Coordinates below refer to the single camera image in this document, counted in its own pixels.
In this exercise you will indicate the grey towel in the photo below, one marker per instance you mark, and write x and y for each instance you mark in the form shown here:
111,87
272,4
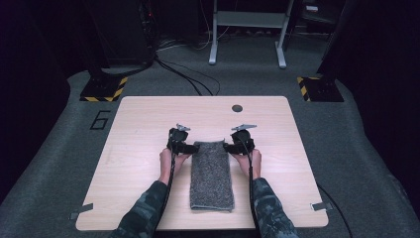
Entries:
211,178

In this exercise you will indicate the round grey table grommet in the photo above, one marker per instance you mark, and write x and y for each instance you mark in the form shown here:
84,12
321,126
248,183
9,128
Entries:
237,108

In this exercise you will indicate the black equipment cabinet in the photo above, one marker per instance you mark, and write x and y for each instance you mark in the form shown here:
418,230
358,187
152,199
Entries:
122,29

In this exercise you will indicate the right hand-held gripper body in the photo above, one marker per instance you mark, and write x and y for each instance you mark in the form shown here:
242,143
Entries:
243,139

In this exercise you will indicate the person's left hand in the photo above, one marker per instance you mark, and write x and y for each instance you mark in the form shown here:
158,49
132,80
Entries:
166,167

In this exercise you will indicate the grey tape strip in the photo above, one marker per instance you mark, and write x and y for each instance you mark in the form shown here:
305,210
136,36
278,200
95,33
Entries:
321,206
82,210

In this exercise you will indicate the person's right hand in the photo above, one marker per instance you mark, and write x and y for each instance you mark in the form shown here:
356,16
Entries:
252,165

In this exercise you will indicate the white metal desk frame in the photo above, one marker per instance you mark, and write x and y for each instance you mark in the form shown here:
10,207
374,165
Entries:
249,19

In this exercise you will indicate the black stand base hazard striped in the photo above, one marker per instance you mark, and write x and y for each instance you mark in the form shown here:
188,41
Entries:
102,89
322,90

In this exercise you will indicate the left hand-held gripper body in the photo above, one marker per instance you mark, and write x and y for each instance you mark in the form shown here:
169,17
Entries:
178,139

